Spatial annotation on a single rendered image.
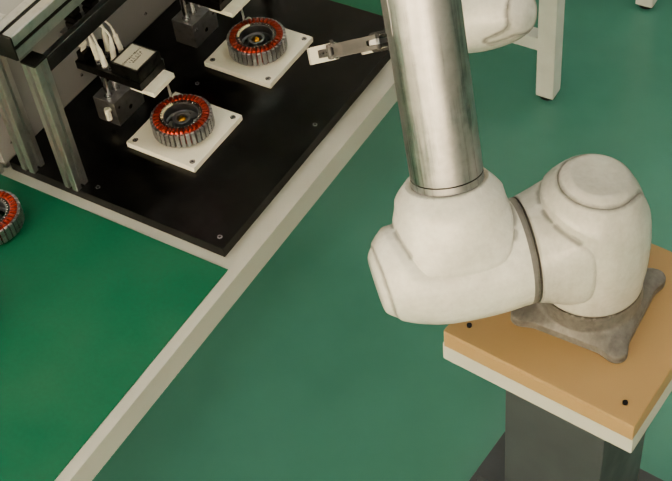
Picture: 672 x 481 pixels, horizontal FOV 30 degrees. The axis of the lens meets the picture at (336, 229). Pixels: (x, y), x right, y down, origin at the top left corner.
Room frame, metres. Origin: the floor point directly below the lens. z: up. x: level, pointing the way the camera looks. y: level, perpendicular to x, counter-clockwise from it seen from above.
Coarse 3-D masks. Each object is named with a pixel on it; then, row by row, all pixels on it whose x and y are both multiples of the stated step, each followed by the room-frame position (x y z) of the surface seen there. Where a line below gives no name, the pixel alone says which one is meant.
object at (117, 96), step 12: (108, 84) 1.78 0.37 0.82; (120, 84) 1.77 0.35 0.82; (96, 96) 1.75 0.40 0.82; (108, 96) 1.74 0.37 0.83; (120, 96) 1.74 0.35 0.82; (132, 96) 1.76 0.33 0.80; (96, 108) 1.75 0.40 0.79; (120, 108) 1.73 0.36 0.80; (132, 108) 1.75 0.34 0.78; (120, 120) 1.72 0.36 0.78
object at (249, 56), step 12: (240, 24) 1.91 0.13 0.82; (252, 24) 1.90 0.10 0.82; (264, 24) 1.90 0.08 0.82; (276, 24) 1.89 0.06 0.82; (228, 36) 1.88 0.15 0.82; (240, 36) 1.88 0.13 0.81; (252, 36) 1.88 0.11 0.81; (264, 36) 1.87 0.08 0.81; (276, 36) 1.86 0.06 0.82; (228, 48) 1.86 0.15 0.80; (240, 48) 1.83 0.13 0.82; (252, 48) 1.83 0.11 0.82; (264, 48) 1.83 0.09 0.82; (276, 48) 1.83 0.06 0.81; (240, 60) 1.83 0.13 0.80; (252, 60) 1.82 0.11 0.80; (264, 60) 1.82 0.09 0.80
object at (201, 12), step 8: (200, 8) 1.97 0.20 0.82; (208, 8) 1.96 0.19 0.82; (176, 16) 1.95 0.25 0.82; (192, 16) 1.94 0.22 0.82; (200, 16) 1.94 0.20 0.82; (208, 16) 1.95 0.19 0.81; (216, 16) 1.97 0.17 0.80; (176, 24) 1.94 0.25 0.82; (184, 24) 1.92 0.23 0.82; (192, 24) 1.92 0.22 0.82; (200, 24) 1.93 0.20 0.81; (208, 24) 1.95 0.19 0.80; (216, 24) 1.97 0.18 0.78; (176, 32) 1.94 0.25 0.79; (184, 32) 1.93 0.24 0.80; (192, 32) 1.92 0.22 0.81; (200, 32) 1.93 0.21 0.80; (208, 32) 1.95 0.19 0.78; (176, 40) 1.94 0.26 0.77; (184, 40) 1.93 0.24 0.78; (192, 40) 1.92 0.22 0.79; (200, 40) 1.93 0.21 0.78
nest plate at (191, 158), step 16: (224, 112) 1.71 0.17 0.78; (144, 128) 1.69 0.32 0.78; (224, 128) 1.66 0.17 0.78; (128, 144) 1.66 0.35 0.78; (144, 144) 1.65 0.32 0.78; (160, 144) 1.64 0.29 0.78; (192, 144) 1.63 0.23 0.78; (208, 144) 1.63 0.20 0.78; (176, 160) 1.60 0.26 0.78; (192, 160) 1.59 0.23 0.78
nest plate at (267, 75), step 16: (288, 32) 1.91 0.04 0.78; (224, 48) 1.89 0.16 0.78; (288, 48) 1.86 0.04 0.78; (304, 48) 1.86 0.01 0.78; (208, 64) 1.85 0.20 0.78; (224, 64) 1.84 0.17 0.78; (240, 64) 1.83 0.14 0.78; (272, 64) 1.82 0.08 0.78; (288, 64) 1.82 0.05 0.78; (256, 80) 1.78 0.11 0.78; (272, 80) 1.78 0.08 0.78
